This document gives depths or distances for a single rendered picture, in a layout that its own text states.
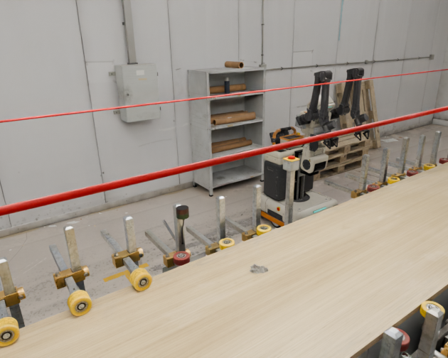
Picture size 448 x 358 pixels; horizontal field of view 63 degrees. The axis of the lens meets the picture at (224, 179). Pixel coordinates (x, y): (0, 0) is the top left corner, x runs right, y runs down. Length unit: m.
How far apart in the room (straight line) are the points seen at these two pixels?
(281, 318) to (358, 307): 0.31
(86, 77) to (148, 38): 0.83
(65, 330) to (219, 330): 0.56
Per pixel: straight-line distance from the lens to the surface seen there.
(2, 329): 1.53
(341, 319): 1.51
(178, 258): 1.78
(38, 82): 4.14
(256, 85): 5.00
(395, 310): 1.61
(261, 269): 1.68
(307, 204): 3.86
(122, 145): 4.45
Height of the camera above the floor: 1.87
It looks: 21 degrees down
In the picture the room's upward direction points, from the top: 1 degrees counter-clockwise
